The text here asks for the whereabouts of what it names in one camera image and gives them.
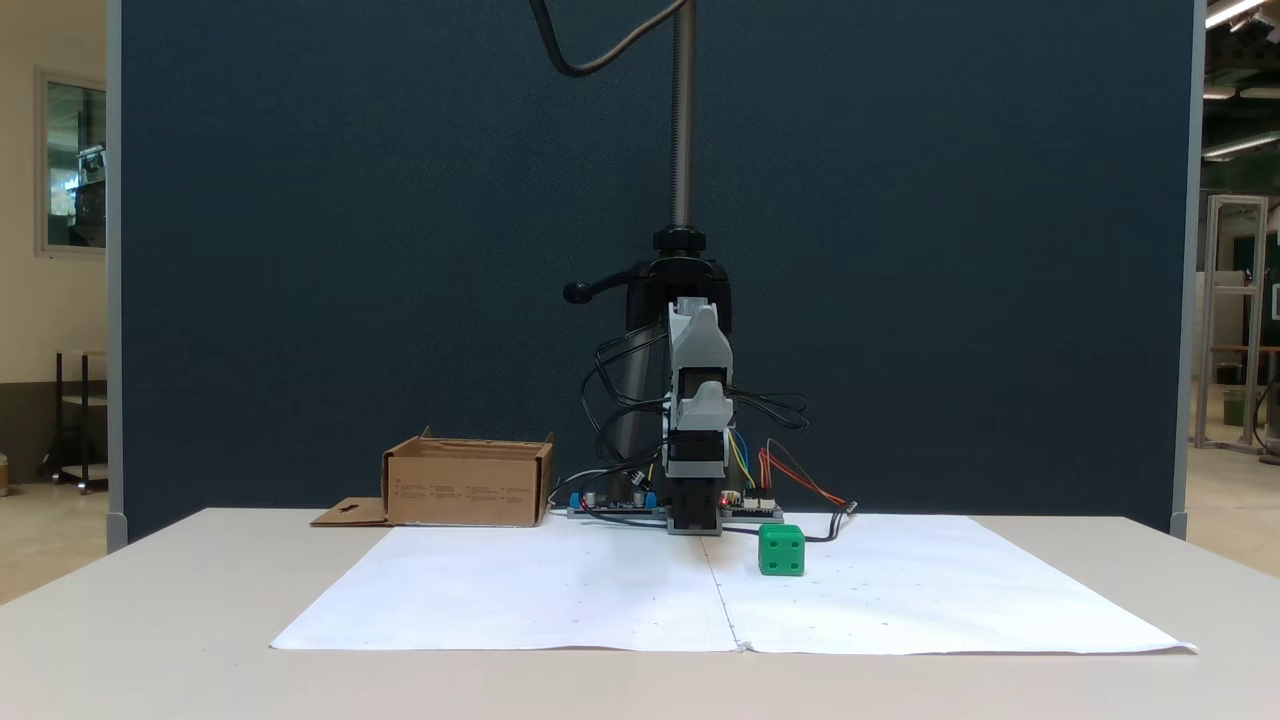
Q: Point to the aluminium frame rack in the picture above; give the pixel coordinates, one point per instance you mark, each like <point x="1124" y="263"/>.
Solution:
<point x="1235" y="320"/>

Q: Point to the framed wall window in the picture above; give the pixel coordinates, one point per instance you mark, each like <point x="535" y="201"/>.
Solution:
<point x="72" y="165"/>

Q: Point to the brown cardboard box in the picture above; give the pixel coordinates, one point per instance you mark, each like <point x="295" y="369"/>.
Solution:
<point x="465" y="495"/>

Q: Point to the threaded metal stand pole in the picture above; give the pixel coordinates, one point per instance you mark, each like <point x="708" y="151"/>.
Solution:
<point x="683" y="120"/>

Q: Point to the green dice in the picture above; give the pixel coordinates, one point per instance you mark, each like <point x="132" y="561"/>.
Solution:
<point x="781" y="551"/>

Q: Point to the white paper sheet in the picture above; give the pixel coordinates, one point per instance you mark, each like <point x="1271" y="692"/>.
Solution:
<point x="520" y="590"/>
<point x="930" y="590"/>

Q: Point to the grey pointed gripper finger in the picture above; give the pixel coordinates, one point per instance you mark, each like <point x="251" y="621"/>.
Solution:
<point x="705" y="410"/>

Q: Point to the grey motor controller board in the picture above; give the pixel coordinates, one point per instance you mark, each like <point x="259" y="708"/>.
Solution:
<point x="758" y="510"/>

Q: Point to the black metal cart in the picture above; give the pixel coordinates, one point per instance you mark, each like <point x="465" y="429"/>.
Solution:
<point x="62" y="420"/>

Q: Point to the blue power converter board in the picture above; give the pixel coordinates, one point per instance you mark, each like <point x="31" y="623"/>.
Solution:
<point x="610" y="510"/>

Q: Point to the ceiling strip light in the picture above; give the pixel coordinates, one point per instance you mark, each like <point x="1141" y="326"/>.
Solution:
<point x="1240" y="92"/>
<point x="1240" y="145"/>
<point x="1232" y="11"/>

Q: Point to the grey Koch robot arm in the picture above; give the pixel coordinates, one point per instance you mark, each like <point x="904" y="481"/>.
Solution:
<point x="694" y="335"/>

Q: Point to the dark blue partition panel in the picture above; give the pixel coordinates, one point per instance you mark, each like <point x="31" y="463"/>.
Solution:
<point x="400" y="250"/>

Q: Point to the black stand clamp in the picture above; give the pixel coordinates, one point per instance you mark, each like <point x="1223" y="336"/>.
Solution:
<point x="680" y="265"/>

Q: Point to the grey stand tube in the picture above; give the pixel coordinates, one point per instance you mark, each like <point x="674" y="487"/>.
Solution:
<point x="635" y="420"/>

